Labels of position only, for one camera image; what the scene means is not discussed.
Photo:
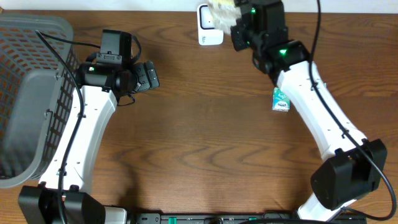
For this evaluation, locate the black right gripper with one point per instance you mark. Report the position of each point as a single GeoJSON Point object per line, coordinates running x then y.
{"type": "Point", "coordinates": [236, 38]}

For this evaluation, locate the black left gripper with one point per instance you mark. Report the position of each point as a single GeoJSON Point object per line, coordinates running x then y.
{"type": "Point", "coordinates": [148, 78]}

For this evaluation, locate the cream snack bag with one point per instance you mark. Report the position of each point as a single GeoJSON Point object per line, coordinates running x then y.
{"type": "Point", "coordinates": [225, 14]}

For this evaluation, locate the teal tissue pack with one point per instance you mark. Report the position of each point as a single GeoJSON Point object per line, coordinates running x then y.
{"type": "Point", "coordinates": [280, 101]}

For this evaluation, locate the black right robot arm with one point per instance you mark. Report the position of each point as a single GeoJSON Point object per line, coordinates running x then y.
{"type": "Point", "coordinates": [352, 165]}

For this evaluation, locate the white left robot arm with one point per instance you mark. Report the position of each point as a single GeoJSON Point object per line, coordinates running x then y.
{"type": "Point", "coordinates": [63, 192]}

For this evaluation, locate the white barcode scanner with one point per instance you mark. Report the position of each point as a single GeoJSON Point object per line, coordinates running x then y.
{"type": "Point", "coordinates": [207, 33]}

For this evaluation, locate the dark grey plastic basket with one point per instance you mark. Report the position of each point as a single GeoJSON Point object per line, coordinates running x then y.
{"type": "Point", "coordinates": [36, 94]}

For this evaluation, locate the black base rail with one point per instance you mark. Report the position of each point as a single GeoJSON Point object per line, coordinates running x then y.
{"type": "Point", "coordinates": [156, 218]}

